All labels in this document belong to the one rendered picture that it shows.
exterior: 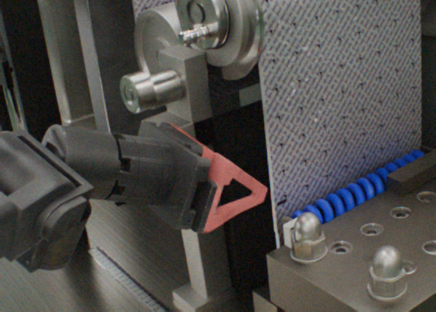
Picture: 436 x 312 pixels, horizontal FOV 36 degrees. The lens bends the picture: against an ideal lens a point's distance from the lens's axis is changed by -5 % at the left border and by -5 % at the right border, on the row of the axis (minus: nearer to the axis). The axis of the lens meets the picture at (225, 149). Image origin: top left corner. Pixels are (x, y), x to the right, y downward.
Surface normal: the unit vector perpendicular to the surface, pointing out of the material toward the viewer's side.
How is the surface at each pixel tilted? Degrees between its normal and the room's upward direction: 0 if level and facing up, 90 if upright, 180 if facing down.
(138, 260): 0
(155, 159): 58
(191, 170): 63
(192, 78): 90
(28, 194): 30
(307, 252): 90
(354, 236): 0
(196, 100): 90
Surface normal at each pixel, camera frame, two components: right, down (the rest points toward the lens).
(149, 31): -0.80, 0.33
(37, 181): 0.35, -0.73
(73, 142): 0.58, -0.47
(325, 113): 0.59, 0.29
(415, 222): -0.11, -0.90
